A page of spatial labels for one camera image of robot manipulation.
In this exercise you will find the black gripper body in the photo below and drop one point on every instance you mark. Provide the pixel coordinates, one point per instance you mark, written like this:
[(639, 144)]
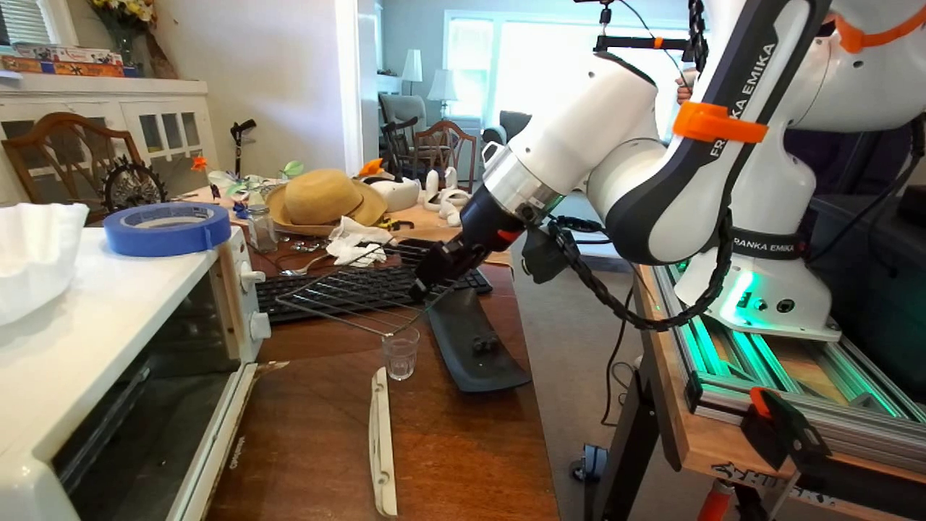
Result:
[(485, 225)]

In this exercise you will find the white mini toaster oven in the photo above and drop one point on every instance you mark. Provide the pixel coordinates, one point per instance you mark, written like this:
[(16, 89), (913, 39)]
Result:
[(123, 396)]

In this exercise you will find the small clear glass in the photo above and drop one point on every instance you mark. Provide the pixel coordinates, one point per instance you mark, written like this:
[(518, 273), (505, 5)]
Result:
[(400, 354)]

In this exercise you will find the white fluted bowl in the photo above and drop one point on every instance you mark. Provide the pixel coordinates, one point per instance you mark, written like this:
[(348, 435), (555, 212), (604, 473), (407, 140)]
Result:
[(38, 246)]

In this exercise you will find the black camera mount rod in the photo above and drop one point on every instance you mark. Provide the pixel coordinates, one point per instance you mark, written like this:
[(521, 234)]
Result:
[(692, 43)]

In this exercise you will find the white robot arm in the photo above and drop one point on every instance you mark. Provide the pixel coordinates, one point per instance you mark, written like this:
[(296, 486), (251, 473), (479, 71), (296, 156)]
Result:
[(720, 195)]

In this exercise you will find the dark wooden chair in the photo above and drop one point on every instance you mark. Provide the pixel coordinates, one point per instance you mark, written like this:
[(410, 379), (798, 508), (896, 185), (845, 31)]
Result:
[(63, 156)]

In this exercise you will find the black gear sculpture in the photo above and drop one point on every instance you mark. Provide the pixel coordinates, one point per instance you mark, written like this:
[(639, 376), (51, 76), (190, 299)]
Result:
[(132, 182)]

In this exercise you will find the white crumpled tissue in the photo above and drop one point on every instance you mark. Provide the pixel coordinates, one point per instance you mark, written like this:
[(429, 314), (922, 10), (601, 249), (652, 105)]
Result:
[(358, 243)]

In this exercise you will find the blue tape roll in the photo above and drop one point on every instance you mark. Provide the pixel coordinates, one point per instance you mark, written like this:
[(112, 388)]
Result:
[(164, 228)]

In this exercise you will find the small glass jar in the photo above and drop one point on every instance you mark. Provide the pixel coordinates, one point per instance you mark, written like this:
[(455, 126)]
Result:
[(261, 231)]

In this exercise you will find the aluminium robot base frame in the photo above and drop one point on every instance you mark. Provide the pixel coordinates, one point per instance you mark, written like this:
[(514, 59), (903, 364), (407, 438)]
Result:
[(702, 379)]

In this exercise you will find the straw sun hat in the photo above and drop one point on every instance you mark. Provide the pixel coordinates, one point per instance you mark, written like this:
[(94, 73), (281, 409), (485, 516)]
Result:
[(319, 201)]

